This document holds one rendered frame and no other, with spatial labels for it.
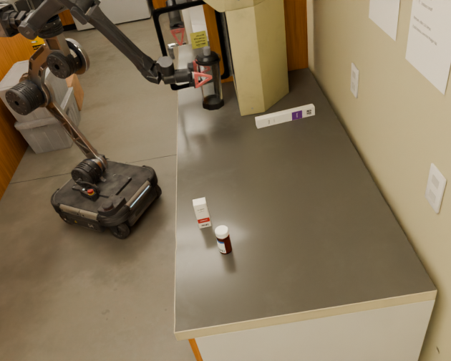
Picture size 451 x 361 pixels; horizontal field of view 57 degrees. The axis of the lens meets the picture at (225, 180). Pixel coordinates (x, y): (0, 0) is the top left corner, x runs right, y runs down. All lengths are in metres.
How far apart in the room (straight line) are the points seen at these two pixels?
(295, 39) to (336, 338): 1.46
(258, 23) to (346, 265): 1.01
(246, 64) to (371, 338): 1.14
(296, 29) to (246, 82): 0.48
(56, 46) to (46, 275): 1.38
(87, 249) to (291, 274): 1.89
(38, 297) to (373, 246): 2.06
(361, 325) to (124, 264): 1.74
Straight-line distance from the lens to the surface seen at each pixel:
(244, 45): 1.78
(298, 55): 2.25
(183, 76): 1.82
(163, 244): 2.71
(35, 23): 2.01
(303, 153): 1.64
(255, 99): 1.89
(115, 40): 1.79
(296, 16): 2.18
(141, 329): 2.38
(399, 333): 1.37
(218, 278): 1.25
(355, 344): 1.36
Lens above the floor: 1.92
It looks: 39 degrees down
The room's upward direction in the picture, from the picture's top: 11 degrees counter-clockwise
